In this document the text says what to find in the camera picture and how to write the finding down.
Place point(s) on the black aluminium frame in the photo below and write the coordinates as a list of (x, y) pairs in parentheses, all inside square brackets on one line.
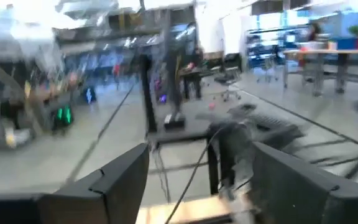
[(149, 93)]

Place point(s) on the wooden workbench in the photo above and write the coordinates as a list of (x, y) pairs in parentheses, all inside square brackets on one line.
[(322, 51)]

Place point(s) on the office chair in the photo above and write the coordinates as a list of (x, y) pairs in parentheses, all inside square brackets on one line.
[(228, 77)]

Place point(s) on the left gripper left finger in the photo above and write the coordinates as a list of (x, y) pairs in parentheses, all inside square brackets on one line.
[(73, 208)]

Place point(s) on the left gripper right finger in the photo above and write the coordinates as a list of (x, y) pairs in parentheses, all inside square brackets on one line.
[(306, 202)]

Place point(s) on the person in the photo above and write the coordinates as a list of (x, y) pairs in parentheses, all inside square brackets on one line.
[(194, 62)]

